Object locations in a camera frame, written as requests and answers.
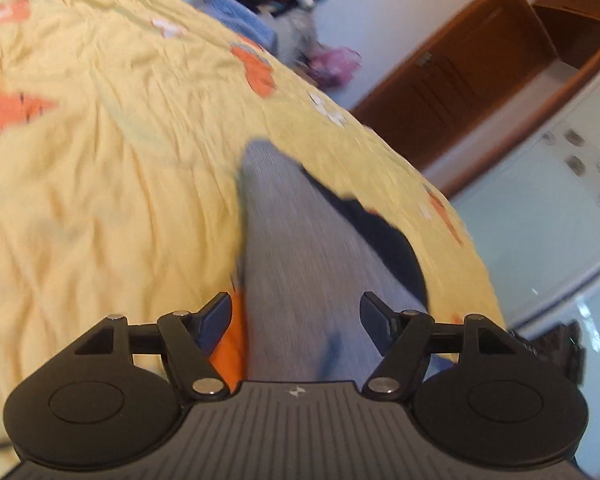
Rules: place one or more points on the brown wooden door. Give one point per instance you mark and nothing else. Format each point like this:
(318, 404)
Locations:
(455, 75)

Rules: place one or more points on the brown wooden wardrobe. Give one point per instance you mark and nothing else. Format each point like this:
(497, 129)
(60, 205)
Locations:
(580, 20)

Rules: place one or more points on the yellow carrot print blanket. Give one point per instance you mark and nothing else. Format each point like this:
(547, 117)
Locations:
(105, 160)

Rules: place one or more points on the clear plastic bag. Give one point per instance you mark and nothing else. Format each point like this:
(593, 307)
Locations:
(300, 30)

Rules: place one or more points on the grey and navy sweater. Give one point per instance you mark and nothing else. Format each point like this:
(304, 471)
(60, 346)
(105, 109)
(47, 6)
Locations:
(305, 270)

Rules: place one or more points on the pink plastic bag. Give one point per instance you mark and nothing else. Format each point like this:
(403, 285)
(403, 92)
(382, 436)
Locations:
(332, 65)

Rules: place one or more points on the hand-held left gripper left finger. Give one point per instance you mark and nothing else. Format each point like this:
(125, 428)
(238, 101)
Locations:
(215, 320)

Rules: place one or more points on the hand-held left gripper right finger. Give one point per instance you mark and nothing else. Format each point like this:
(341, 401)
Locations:
(377, 321)

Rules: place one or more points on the light blue fleece blanket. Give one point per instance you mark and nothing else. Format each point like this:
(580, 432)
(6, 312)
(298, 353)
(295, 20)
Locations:
(245, 15)

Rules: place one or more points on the frosted glass sliding door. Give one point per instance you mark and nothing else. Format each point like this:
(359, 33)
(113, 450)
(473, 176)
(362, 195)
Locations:
(540, 210)

